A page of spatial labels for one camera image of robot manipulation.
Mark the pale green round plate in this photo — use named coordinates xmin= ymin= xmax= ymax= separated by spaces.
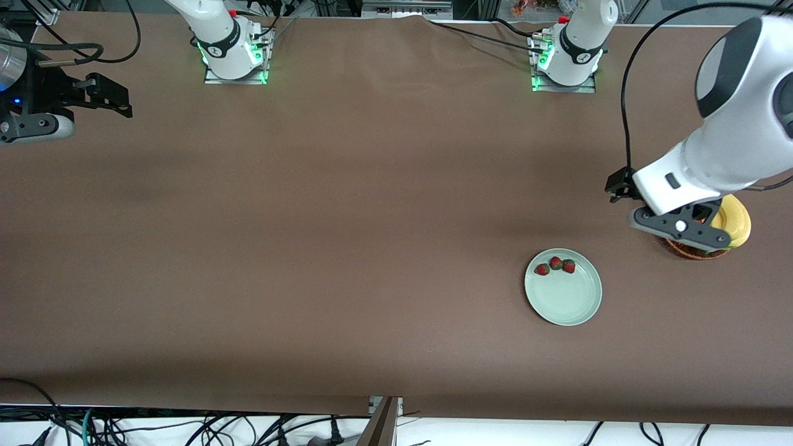
xmin=524 ymin=248 xmax=603 ymax=327

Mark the brown wicker basket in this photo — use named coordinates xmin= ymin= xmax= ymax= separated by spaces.
xmin=663 ymin=237 xmax=735 ymax=261

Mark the yellow banana bunch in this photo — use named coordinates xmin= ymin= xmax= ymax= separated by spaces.
xmin=709 ymin=193 xmax=752 ymax=250

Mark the brown table cover sheet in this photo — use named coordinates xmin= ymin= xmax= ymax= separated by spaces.
xmin=0 ymin=11 xmax=793 ymax=428

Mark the grey metal device box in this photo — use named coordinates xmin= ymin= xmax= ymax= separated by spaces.
xmin=361 ymin=0 xmax=453 ymax=19

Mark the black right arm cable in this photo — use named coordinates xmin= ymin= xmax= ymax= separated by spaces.
xmin=0 ymin=0 xmax=142 ymax=69

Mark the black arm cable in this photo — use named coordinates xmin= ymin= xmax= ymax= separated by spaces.
xmin=0 ymin=0 xmax=142 ymax=69
xmin=621 ymin=2 xmax=793 ymax=190

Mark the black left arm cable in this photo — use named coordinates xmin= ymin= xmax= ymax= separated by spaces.
xmin=621 ymin=2 xmax=793 ymax=190

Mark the silver aluminium frame profile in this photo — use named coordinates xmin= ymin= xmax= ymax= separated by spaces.
xmin=19 ymin=0 xmax=60 ymax=25

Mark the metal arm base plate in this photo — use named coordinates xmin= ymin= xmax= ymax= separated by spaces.
xmin=530 ymin=34 xmax=597 ymax=94
xmin=203 ymin=30 xmax=270 ymax=85

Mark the short black table cable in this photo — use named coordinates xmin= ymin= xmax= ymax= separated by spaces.
xmin=493 ymin=17 xmax=546 ymax=38

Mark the long black table cable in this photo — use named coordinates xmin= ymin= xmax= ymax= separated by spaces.
xmin=427 ymin=20 xmax=546 ymax=54

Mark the metal table frame bar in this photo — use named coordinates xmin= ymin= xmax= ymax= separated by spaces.
xmin=358 ymin=395 xmax=403 ymax=446

